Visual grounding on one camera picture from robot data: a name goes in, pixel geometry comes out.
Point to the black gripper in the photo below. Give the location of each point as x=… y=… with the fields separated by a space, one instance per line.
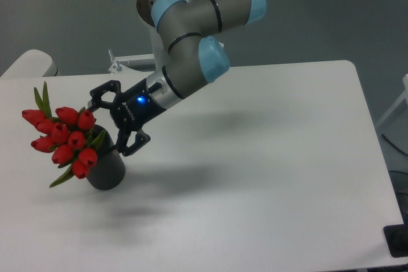
x=134 y=107

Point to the red tulip bouquet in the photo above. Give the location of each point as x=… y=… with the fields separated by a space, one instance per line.
x=71 y=136

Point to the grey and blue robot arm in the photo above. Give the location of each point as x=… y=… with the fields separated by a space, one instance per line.
x=187 y=29

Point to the dark grey ribbed vase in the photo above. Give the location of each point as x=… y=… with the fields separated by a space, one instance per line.
x=109 y=170

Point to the white chair armrest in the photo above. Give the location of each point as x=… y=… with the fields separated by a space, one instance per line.
x=32 y=64

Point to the white furniture leg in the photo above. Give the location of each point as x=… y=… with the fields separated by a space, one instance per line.
x=395 y=110

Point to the black device at table edge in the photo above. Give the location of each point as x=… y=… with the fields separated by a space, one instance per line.
x=396 y=238

